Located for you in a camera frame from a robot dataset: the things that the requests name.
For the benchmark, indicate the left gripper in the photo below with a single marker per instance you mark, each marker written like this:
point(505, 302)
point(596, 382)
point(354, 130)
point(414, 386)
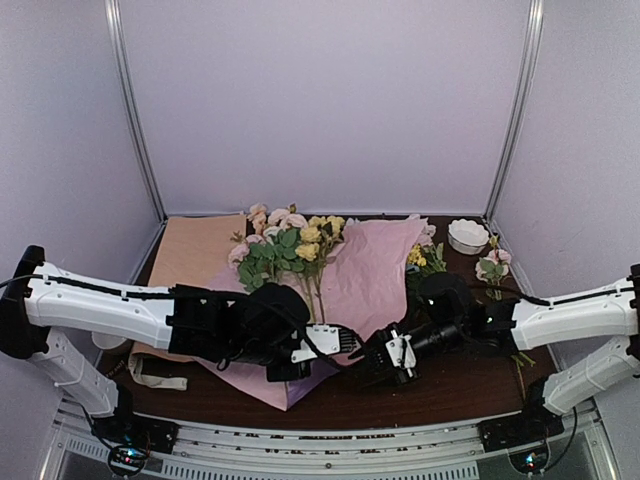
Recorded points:
point(292, 374)

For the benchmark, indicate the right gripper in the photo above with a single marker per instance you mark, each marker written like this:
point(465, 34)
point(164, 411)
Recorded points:
point(377, 341)

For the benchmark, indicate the purple pink wrapping paper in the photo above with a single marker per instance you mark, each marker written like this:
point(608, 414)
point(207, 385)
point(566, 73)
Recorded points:
point(363, 288)

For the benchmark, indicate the yellow rose stem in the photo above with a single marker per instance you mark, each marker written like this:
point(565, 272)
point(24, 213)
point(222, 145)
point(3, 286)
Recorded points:
point(317, 241)

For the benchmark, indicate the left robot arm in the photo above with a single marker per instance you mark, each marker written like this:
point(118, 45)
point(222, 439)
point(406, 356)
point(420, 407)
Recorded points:
point(41, 300)

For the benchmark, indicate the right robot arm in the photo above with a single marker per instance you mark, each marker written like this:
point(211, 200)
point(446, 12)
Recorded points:
point(516, 325)

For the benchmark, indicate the small yellow flower spray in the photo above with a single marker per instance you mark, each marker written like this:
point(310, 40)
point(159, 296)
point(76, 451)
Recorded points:
point(426, 259)

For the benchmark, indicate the white fluted dish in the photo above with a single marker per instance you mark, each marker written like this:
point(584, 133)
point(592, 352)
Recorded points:
point(467, 237)

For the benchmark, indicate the beige ribbon strip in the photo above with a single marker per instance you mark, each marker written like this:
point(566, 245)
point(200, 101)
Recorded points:
point(135, 366)

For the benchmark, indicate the beige wrapping paper stack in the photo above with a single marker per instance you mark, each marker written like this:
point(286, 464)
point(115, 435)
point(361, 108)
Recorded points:
point(192, 251)

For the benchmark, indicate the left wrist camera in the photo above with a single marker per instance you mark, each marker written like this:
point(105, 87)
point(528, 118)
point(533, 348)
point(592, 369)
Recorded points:
point(328, 339)

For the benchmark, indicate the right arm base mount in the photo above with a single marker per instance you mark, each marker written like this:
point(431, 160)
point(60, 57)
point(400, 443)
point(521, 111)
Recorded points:
point(524, 438)

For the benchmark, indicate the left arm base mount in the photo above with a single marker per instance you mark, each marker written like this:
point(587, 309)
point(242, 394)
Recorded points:
point(131, 443)

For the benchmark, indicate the front aluminium rail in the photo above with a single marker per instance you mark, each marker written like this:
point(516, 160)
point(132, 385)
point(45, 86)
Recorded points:
point(451, 450)

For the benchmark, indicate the right aluminium frame post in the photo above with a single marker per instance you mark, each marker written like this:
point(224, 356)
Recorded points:
point(528, 64)

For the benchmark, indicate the aluminium frame post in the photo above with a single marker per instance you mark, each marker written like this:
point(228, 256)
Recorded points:
point(528, 64)
point(133, 119)

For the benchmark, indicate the left aluminium frame post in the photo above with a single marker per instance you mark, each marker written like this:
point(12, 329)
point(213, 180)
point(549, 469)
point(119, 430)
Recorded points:
point(133, 119)

